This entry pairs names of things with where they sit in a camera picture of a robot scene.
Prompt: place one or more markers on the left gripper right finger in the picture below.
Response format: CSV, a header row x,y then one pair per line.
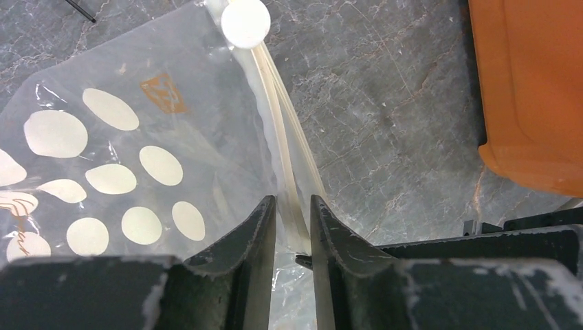
x,y
525,274

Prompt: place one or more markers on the orange plastic food bin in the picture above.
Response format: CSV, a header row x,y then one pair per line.
x,y
529,58

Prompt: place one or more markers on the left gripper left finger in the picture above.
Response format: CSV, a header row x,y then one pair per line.
x,y
228,285

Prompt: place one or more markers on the silver microphone on tripod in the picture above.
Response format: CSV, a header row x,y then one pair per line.
x,y
75,5

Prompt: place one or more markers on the clear dotted zip top bag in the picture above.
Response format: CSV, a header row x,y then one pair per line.
x,y
160,142

